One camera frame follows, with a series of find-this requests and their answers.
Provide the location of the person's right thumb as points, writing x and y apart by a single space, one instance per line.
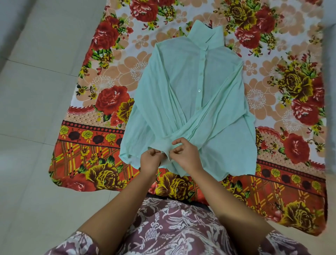
176 150

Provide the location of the person's left fingers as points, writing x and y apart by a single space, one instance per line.
157 153

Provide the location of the mint green button shirt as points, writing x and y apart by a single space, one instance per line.
183 86

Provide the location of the person's right forearm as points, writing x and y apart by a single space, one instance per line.
231 210

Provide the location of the person's left hand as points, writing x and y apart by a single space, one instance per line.
150 163

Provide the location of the person's right hand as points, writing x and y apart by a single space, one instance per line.
188 157

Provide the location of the floral red orange bedsheet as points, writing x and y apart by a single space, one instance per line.
288 86

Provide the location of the maroon white patterned dress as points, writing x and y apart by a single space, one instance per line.
170 231

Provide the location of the person's left forearm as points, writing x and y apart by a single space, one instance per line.
118 212

